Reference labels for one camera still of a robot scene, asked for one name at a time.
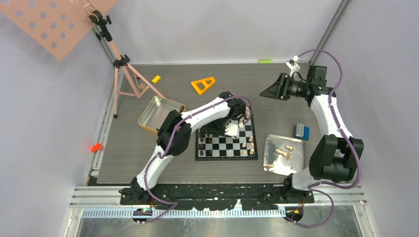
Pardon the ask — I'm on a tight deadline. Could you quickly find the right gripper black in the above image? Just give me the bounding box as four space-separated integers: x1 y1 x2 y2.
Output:
260 73 310 101

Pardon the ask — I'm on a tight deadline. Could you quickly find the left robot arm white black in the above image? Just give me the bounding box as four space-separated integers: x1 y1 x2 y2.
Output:
130 91 250 204

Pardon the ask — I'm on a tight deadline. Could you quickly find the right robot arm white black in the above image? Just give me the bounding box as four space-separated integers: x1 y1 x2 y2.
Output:
260 56 364 203

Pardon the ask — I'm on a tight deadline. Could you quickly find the pink perforated board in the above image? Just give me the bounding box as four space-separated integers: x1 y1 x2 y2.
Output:
0 0 117 61

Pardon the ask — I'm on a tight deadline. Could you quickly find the green tape piece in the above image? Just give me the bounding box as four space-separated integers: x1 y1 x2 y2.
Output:
258 60 272 64

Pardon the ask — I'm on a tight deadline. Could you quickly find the blue toy brick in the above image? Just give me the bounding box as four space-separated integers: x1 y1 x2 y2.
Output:
293 123 310 141

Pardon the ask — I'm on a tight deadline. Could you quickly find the black white chessboard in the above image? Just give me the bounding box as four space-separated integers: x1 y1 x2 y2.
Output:
195 116 258 161

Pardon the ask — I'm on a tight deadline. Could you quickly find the silver tin lid tray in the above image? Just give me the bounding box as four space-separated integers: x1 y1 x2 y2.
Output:
263 134 305 176

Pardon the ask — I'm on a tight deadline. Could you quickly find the light pawn beside tray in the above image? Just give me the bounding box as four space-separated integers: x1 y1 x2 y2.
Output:
263 163 275 169

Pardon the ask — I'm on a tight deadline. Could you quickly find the gold-rimmed metal tin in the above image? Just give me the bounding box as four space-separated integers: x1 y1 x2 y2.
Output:
138 96 186 135

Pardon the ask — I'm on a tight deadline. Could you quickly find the yellow block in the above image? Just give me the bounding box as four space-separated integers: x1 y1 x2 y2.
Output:
152 75 161 83

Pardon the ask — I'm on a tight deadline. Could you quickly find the pink tripod stand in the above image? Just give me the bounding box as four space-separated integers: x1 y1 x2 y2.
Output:
89 10 165 119

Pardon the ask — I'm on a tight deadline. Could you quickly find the orange plastic triangle frame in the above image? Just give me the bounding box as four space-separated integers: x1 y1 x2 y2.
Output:
191 77 216 96

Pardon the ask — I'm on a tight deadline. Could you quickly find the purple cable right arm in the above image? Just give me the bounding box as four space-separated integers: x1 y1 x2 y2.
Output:
296 49 362 229

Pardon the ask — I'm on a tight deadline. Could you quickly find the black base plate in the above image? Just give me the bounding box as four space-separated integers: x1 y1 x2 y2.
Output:
119 183 314 211

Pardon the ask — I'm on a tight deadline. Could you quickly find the red clip on rail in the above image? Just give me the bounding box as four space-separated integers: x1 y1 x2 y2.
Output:
90 143 102 153

